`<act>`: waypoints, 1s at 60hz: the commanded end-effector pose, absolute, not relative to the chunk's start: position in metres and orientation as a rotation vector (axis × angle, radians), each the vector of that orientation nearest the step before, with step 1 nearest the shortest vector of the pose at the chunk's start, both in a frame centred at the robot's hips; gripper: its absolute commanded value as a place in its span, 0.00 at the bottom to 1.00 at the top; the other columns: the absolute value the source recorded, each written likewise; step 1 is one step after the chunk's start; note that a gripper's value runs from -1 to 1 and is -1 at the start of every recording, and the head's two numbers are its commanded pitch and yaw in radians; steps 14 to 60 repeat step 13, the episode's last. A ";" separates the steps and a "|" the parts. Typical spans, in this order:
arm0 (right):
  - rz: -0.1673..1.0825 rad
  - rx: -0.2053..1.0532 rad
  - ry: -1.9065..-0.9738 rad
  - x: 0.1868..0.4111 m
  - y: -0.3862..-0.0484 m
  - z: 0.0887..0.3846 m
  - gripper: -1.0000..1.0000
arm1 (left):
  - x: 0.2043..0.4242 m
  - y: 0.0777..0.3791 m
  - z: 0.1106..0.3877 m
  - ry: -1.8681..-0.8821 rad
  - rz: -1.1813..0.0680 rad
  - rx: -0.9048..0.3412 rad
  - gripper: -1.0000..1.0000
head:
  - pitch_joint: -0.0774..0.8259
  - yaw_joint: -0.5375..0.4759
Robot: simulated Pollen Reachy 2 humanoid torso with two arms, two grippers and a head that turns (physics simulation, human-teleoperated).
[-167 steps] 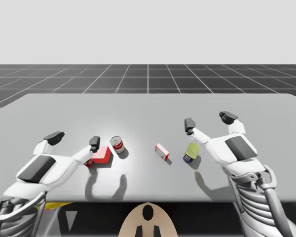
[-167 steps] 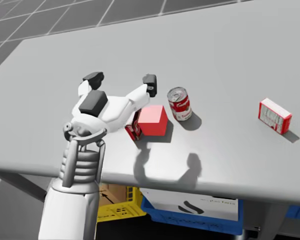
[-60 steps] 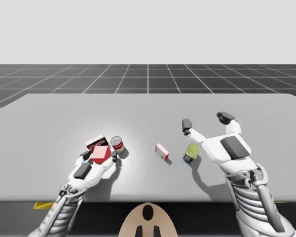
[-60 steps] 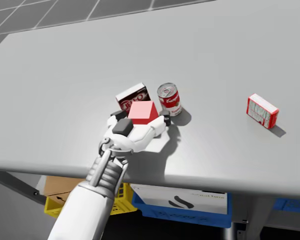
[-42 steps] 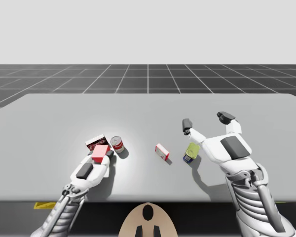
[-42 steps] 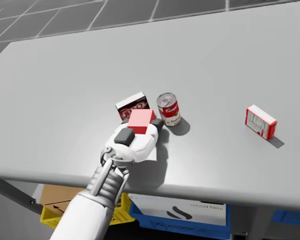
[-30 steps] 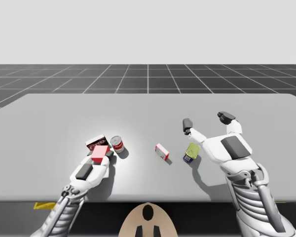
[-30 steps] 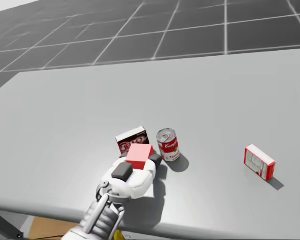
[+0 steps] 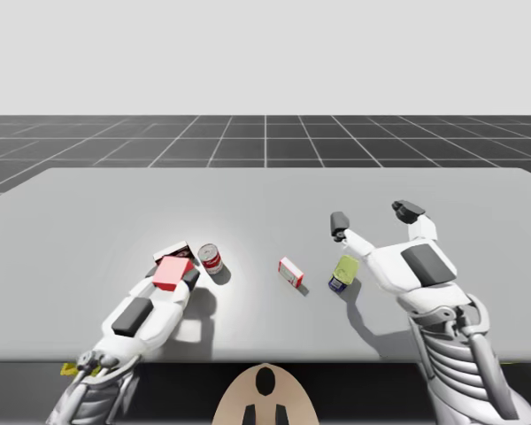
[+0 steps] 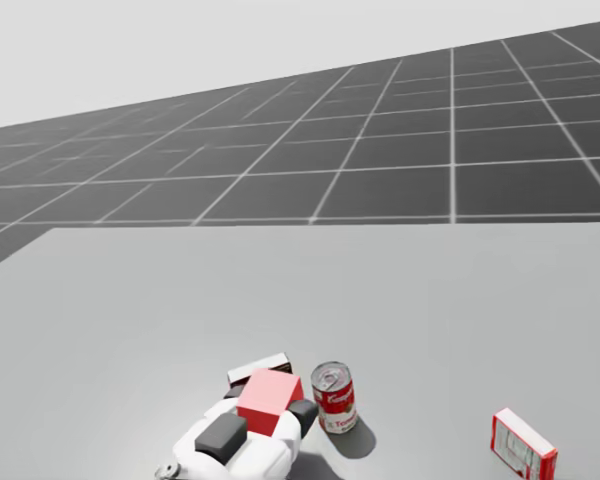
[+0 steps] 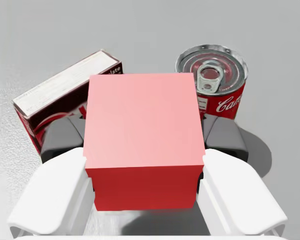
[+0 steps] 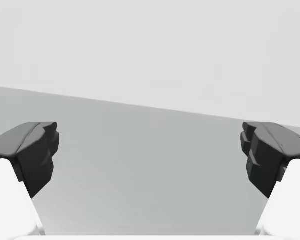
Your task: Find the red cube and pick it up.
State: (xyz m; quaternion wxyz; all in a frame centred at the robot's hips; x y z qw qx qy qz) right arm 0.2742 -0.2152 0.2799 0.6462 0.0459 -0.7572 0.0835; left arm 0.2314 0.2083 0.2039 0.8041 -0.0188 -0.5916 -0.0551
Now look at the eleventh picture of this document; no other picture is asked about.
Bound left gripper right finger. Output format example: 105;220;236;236
197;115;289;237

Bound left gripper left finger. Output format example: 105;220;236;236
6;115;94;239

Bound pink cube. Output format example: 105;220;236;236
82;72;206;212

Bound red and white carton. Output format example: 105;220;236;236
11;48;124;157

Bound red and white can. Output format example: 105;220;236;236
174;44;250;120

